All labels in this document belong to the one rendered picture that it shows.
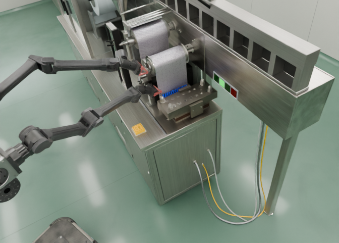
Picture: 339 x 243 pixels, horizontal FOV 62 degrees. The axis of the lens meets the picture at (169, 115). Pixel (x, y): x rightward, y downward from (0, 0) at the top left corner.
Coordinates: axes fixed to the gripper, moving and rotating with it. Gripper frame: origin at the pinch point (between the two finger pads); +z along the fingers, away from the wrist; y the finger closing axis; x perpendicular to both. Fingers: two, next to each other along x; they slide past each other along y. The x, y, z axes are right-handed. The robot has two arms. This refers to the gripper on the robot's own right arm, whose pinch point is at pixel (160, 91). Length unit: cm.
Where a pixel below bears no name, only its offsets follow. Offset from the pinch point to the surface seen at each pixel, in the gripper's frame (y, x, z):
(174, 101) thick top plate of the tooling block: 12.0, -0.7, 5.0
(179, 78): 0.3, 12.2, 11.5
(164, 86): 0.3, 4.7, 1.4
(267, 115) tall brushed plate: 70, 28, 19
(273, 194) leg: 76, -40, 78
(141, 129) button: 12.7, -23.8, -13.5
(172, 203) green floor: 24, -99, 40
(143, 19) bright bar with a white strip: -30, 38, -13
